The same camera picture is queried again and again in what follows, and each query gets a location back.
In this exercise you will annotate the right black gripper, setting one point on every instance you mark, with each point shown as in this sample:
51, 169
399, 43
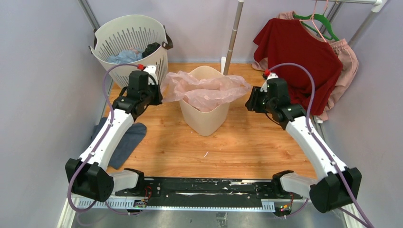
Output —
252, 103

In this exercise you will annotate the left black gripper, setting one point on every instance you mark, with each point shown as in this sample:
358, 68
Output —
157, 100

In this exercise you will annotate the pink plastic trash bag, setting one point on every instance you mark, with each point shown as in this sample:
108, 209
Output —
203, 94

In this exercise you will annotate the beige plastic trash bin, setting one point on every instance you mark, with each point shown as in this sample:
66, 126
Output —
204, 123

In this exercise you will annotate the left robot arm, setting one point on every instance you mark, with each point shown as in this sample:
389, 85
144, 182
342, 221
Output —
87, 175

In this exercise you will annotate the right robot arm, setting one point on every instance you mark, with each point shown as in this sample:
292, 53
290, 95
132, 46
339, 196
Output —
336, 185

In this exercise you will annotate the blue plastic bag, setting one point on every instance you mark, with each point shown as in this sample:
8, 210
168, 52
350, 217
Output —
126, 56

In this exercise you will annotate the grey-blue cloth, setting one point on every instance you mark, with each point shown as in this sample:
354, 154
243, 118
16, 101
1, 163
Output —
128, 143

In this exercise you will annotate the black plastic bag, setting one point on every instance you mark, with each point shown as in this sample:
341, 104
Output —
151, 48

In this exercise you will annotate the red t-shirt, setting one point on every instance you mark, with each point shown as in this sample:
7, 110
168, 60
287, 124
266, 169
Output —
287, 41

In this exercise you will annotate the clothes rack pole with foot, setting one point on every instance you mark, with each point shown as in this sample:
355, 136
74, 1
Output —
225, 61

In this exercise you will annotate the pink garment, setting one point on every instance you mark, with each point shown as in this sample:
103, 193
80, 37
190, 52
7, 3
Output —
346, 56

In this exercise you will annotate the green clothes hanger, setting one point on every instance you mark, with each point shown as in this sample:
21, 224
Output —
332, 36

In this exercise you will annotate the pink clothes hanger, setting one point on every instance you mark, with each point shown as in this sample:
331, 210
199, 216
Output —
313, 17

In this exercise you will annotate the corner aluminium profile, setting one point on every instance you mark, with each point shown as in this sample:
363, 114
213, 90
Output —
89, 14

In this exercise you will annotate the right rack pole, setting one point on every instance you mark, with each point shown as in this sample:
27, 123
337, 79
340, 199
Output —
332, 7

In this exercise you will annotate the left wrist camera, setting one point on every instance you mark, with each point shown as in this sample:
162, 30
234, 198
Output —
151, 71

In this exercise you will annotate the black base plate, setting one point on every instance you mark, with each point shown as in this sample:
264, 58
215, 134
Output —
169, 193

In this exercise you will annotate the aluminium frame rail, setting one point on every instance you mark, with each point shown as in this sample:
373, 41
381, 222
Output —
128, 206

